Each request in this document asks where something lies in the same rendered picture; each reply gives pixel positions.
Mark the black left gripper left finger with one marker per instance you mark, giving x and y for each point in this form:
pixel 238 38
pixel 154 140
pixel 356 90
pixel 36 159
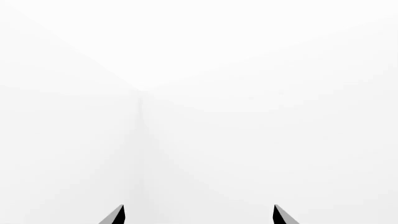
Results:
pixel 115 217

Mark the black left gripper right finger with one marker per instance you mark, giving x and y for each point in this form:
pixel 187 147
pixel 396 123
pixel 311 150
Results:
pixel 281 218

